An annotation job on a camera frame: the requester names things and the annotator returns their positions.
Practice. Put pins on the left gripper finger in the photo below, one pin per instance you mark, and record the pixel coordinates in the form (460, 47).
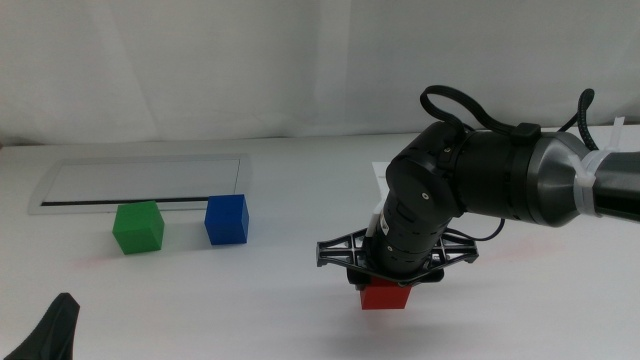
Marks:
(50, 335)

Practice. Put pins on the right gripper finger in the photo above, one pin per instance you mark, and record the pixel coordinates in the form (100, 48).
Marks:
(430, 281)
(359, 281)

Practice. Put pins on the red cube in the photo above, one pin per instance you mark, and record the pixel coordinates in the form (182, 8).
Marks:
(385, 299)

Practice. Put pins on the green cube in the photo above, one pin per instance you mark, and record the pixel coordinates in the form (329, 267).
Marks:
(139, 230)

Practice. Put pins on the blue cube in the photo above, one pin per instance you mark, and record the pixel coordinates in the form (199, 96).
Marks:
(226, 220)

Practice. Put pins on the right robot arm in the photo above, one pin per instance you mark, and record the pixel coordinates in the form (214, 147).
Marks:
(500, 170)

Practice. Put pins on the white zip tie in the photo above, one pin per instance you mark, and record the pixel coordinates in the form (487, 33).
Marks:
(585, 175)

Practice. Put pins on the white fabric curtain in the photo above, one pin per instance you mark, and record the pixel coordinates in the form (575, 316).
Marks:
(200, 60)

